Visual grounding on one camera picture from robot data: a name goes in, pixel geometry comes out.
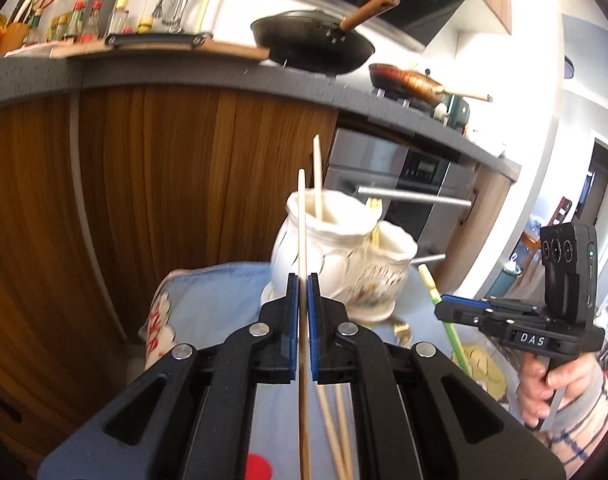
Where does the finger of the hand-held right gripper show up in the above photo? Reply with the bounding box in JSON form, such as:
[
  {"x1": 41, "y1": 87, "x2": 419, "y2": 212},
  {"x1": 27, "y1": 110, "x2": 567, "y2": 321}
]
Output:
[
  {"x1": 434, "y1": 304, "x2": 511, "y2": 334},
  {"x1": 440, "y1": 293, "x2": 531, "y2": 314}
]

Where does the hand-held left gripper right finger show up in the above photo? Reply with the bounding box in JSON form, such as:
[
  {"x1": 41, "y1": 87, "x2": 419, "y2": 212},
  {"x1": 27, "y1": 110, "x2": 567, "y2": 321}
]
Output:
[{"x1": 306, "y1": 272, "x2": 567, "y2": 480}]

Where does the wooden kitchen cabinet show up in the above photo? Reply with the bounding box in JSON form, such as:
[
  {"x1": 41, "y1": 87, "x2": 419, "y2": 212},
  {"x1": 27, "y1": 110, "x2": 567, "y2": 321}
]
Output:
[{"x1": 0, "y1": 85, "x2": 341, "y2": 463}]

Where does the white ceramic double utensil holder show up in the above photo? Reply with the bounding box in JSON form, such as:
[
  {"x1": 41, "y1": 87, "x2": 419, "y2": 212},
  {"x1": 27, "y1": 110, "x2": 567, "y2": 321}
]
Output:
[{"x1": 260, "y1": 190, "x2": 419, "y2": 323}]

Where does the black wok with wooden handle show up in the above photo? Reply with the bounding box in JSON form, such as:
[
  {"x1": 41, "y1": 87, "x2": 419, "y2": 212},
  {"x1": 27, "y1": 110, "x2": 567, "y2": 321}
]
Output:
[{"x1": 250, "y1": 0, "x2": 401, "y2": 77}]

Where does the narrow wooden cabinet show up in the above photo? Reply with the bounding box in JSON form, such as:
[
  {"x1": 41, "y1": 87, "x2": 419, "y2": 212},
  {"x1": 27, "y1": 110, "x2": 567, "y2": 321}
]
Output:
[{"x1": 428, "y1": 159, "x2": 516, "y2": 292}]

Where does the clear bottle with yellow cap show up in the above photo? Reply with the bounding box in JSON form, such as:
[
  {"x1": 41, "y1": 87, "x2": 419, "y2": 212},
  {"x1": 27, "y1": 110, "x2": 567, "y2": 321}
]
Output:
[{"x1": 108, "y1": 0, "x2": 130, "y2": 37}]

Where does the wooden chair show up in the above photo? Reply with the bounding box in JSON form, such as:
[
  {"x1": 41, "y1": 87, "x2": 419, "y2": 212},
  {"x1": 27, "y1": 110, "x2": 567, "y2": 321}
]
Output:
[{"x1": 553, "y1": 197, "x2": 576, "y2": 227}]

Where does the yellow handled hanging utensil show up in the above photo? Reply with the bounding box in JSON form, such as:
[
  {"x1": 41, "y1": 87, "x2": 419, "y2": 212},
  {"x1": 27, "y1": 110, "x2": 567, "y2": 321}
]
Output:
[{"x1": 198, "y1": 0, "x2": 219, "y2": 35}]

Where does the wooden knife block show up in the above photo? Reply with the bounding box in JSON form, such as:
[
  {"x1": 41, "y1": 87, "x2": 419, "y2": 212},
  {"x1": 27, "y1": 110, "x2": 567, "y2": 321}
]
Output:
[{"x1": 0, "y1": 22, "x2": 32, "y2": 56}]

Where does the wooden chopstick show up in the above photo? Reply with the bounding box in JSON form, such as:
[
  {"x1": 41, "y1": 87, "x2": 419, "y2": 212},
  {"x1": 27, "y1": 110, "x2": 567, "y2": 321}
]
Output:
[
  {"x1": 315, "y1": 385, "x2": 349, "y2": 480},
  {"x1": 312, "y1": 134, "x2": 325, "y2": 222},
  {"x1": 334, "y1": 385, "x2": 355, "y2": 480},
  {"x1": 297, "y1": 168, "x2": 312, "y2": 480}
]

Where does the copper frying pan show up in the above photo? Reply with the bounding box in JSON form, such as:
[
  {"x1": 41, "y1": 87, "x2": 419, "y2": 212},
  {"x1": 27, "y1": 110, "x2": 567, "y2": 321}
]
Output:
[{"x1": 369, "y1": 62, "x2": 494, "y2": 111}]

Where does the person's right hand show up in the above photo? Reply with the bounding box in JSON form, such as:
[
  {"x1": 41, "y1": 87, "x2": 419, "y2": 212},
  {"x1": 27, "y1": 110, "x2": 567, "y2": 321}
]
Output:
[{"x1": 516, "y1": 352, "x2": 603, "y2": 431}]

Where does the red capped sauce bottle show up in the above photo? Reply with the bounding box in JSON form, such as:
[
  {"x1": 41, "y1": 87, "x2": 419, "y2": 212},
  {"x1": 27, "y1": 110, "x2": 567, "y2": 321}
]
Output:
[
  {"x1": 82, "y1": 0, "x2": 103, "y2": 44},
  {"x1": 70, "y1": 2, "x2": 87, "y2": 42}
]

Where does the stainless steel oven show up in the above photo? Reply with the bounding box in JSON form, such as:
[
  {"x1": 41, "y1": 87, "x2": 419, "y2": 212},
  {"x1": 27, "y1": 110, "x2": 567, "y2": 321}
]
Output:
[{"x1": 323, "y1": 127, "x2": 478, "y2": 272}]

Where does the person's right forearm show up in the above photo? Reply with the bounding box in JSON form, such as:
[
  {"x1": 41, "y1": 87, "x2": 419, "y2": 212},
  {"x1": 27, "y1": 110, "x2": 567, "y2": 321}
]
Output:
[{"x1": 536, "y1": 360, "x2": 608, "y2": 468}]

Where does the wooden cutting board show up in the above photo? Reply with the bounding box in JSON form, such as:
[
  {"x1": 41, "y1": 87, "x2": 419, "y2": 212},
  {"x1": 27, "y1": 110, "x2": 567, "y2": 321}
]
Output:
[{"x1": 51, "y1": 40, "x2": 271, "y2": 62}]

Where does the light blue printed cloth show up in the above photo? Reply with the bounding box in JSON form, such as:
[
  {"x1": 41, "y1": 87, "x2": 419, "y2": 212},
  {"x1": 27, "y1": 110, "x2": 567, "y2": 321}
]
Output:
[{"x1": 138, "y1": 260, "x2": 526, "y2": 480}]

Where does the black tray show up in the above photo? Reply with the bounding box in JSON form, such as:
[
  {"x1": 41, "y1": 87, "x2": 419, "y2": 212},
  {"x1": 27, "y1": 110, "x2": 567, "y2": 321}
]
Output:
[{"x1": 104, "y1": 32, "x2": 213, "y2": 51}]

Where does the teal cup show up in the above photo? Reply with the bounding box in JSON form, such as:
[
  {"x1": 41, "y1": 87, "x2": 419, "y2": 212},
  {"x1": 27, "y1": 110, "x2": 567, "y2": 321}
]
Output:
[{"x1": 485, "y1": 255, "x2": 523, "y2": 302}]

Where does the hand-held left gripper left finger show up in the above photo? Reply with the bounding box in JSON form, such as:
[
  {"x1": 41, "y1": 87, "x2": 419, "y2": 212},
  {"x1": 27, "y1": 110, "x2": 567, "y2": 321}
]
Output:
[{"x1": 38, "y1": 272, "x2": 302, "y2": 480}]

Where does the grey kitchen countertop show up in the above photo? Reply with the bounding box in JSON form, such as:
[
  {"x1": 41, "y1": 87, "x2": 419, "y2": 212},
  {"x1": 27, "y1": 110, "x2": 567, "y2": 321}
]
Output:
[{"x1": 0, "y1": 54, "x2": 523, "y2": 182}]

